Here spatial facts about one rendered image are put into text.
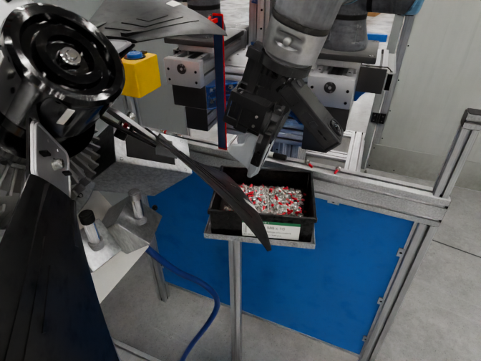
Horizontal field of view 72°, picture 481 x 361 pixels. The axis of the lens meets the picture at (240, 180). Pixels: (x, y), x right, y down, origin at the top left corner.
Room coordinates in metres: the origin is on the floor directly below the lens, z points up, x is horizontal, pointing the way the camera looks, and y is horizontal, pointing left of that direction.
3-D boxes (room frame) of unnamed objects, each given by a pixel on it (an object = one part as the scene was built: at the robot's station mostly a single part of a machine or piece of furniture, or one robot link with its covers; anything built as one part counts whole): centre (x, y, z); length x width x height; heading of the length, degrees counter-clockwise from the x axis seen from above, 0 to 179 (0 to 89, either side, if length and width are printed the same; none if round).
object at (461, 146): (0.59, -0.45, 0.96); 0.03 x 0.03 x 0.20; 67
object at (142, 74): (0.91, 0.32, 1.02); 0.16 x 0.10 x 0.11; 67
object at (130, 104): (0.91, 0.32, 0.92); 0.03 x 0.03 x 0.12; 67
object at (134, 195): (0.42, 0.17, 0.96); 0.02 x 0.02 x 0.06
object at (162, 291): (0.92, 0.35, 0.39); 0.04 x 0.04 x 0.78; 67
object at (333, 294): (0.75, -0.05, 0.45); 0.82 x 0.02 x 0.66; 67
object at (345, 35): (1.14, -0.33, 1.09); 0.15 x 0.15 x 0.10
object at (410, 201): (0.75, -0.05, 0.82); 0.90 x 0.04 x 0.08; 67
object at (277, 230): (0.57, -0.05, 0.85); 0.22 x 0.17 x 0.07; 83
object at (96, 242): (0.34, 0.21, 0.99); 0.02 x 0.02 x 0.06
